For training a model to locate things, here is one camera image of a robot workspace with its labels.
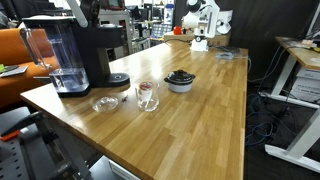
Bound orange sofa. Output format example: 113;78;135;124
0;27;60;111

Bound red emergency stop button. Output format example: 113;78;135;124
173;25;184;36

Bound clear plastic lid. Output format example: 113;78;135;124
92;96;120;113

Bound grey tablet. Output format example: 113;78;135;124
0;64;30;79

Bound white coffee pod orange top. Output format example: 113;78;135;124
138;81;155;103

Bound large cardboard box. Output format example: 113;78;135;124
163;31;231;48

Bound blue cables on floor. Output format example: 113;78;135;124
245;92;279;148

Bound white ceramic pot black lid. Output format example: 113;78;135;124
163;69;197;94

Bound black cable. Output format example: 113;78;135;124
164;37;196;46

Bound clear drinking glass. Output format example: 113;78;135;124
134;80;160;113

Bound clear water tank black lid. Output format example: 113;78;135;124
19;14;92;99

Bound black coffee maker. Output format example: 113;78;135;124
65;0;131;90

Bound white box under desk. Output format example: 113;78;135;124
289;67;320;104

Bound black clamp orange handle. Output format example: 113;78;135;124
0;111;44;143

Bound white frame wooden desk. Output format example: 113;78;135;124
264;35;320;174

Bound black perforated cart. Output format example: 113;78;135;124
0;106;103;180

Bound grey metal cabinet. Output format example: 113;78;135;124
98;9;133;62

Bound clear round dish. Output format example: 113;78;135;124
215;52;235;61

